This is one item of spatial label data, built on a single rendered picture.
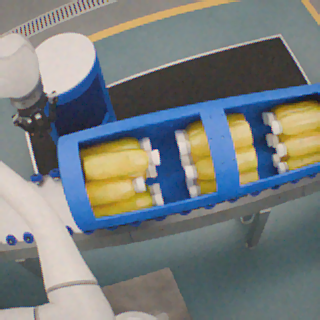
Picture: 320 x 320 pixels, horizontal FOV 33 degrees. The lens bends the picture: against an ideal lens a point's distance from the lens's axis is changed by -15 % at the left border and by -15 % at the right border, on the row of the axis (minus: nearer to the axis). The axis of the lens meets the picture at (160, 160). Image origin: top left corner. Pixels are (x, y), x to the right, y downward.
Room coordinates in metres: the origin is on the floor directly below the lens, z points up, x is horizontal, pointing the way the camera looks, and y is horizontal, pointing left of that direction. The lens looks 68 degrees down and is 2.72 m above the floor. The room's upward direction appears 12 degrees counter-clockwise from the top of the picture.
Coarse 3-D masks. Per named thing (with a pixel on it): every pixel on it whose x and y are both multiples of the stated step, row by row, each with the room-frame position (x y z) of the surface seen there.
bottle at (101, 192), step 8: (88, 184) 0.62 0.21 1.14; (96, 184) 0.61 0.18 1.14; (104, 184) 0.61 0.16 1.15; (112, 184) 0.60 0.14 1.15; (120, 184) 0.60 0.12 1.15; (128, 184) 0.60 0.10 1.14; (136, 184) 0.60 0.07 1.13; (88, 192) 0.59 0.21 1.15; (96, 192) 0.59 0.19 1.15; (104, 192) 0.58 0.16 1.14; (112, 192) 0.58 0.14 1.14; (120, 192) 0.58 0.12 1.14; (128, 192) 0.58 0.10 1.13; (96, 200) 0.57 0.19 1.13; (104, 200) 0.57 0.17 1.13; (112, 200) 0.57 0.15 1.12; (120, 200) 0.56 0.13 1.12
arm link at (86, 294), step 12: (60, 288) 0.17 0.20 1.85; (72, 288) 0.17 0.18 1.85; (84, 288) 0.17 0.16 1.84; (96, 288) 0.17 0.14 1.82; (60, 300) 0.15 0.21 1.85; (72, 300) 0.15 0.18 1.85; (84, 300) 0.15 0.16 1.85; (96, 300) 0.15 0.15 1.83; (36, 312) 0.13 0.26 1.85; (48, 312) 0.13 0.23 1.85; (60, 312) 0.13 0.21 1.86; (72, 312) 0.12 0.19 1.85; (84, 312) 0.12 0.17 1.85; (96, 312) 0.12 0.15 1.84; (108, 312) 0.12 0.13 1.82
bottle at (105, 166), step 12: (84, 156) 0.69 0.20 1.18; (96, 156) 0.68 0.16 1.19; (108, 156) 0.67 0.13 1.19; (120, 156) 0.66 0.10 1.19; (132, 156) 0.65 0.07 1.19; (144, 156) 0.65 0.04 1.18; (84, 168) 0.65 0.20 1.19; (96, 168) 0.64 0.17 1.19; (108, 168) 0.63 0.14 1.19; (120, 168) 0.63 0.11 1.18; (132, 168) 0.62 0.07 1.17; (144, 168) 0.62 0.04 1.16; (96, 180) 0.62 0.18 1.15
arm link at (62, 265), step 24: (0, 168) 0.41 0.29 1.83; (0, 192) 0.37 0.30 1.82; (24, 192) 0.36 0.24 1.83; (24, 216) 0.32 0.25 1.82; (48, 216) 0.31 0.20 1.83; (48, 240) 0.26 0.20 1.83; (72, 240) 0.27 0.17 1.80; (48, 264) 0.22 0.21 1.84; (72, 264) 0.22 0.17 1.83; (48, 288) 0.18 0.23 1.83
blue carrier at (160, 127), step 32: (256, 96) 0.76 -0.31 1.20; (288, 96) 0.73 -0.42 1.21; (96, 128) 0.76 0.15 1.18; (128, 128) 0.72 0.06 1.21; (160, 128) 0.78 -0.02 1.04; (224, 128) 0.66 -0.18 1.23; (256, 128) 0.75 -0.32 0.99; (64, 160) 0.66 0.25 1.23; (160, 160) 0.71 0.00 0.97; (224, 160) 0.58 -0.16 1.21; (64, 192) 0.58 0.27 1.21; (224, 192) 0.52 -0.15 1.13; (96, 224) 0.51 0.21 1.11
